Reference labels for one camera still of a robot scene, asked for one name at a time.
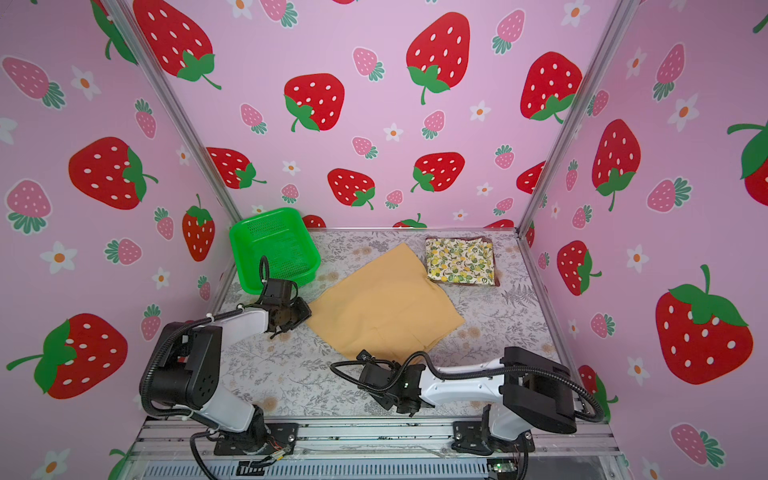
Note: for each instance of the aluminium mounting rail frame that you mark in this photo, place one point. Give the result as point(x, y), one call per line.
point(418, 448)

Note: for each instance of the green circuit board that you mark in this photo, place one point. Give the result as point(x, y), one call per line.
point(502, 469)

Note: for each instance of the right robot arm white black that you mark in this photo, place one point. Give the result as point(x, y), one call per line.
point(520, 391)

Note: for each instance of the right aluminium corner post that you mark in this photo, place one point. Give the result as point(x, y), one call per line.
point(610, 41)

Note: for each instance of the tan cloth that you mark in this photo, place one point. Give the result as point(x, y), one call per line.
point(388, 308)

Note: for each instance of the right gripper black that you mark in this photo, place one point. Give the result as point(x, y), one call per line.
point(395, 370)

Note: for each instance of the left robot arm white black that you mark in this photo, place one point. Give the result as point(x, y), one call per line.
point(182, 377)

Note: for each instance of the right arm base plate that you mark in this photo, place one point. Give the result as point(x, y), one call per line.
point(474, 438)

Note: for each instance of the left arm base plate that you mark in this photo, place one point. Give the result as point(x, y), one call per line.
point(262, 440)

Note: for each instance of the aluminium corner post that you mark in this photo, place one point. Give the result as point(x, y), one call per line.
point(126, 24)
point(610, 41)

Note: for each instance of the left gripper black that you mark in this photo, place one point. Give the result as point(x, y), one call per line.
point(305, 311)

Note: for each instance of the yellow lemon print skirt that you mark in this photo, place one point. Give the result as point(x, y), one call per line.
point(459, 260)

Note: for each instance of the green plastic basket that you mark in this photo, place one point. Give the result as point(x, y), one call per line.
point(282, 237)

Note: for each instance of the left aluminium corner post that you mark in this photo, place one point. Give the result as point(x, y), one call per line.
point(126, 24)

